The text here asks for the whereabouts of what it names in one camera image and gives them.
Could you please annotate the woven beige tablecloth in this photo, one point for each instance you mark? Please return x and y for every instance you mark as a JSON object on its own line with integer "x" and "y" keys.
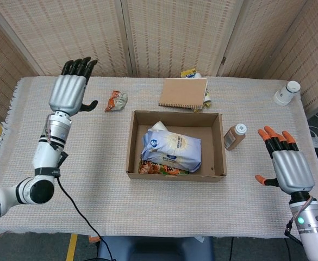
{"x": 188, "y": 206}

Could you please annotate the woven folding screen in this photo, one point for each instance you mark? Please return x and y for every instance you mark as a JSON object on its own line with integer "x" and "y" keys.
{"x": 153, "y": 35}

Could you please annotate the open brown cardboard box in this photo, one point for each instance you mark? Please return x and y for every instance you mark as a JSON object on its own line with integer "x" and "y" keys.
{"x": 215, "y": 152}

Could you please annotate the orange wrapper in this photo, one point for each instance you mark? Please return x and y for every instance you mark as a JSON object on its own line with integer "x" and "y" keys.
{"x": 116, "y": 101}

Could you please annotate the blue white tissue pack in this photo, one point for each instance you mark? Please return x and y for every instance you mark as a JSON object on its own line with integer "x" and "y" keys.
{"x": 175, "y": 149}

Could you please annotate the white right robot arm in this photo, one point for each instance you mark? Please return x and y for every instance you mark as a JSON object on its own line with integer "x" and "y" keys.
{"x": 312, "y": 217}

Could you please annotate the orange snack packet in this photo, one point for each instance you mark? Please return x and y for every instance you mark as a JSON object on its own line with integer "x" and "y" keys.
{"x": 153, "y": 168}

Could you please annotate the brown juice bottle white cap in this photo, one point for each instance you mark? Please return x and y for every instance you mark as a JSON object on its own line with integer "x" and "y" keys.
{"x": 233, "y": 137}

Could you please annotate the silver orange-tipped right robot hand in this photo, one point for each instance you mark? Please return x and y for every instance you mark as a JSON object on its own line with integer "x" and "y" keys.
{"x": 292, "y": 171}

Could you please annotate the upturned white paper cup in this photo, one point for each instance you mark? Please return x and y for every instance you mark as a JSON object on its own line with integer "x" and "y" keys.
{"x": 285, "y": 93}

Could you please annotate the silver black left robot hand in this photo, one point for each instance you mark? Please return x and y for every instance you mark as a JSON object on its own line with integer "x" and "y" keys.
{"x": 66, "y": 93}

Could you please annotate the small white paper cup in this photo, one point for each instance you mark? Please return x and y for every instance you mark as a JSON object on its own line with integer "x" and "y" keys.
{"x": 158, "y": 126}

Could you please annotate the yellow packet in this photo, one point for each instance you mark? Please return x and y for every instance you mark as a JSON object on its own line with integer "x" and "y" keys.
{"x": 190, "y": 73}

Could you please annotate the brown spiral notebook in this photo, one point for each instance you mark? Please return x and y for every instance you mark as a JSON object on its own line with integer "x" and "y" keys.
{"x": 183, "y": 92}

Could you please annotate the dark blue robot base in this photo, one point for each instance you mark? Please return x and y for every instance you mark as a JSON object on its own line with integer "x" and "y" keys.
{"x": 156, "y": 248}

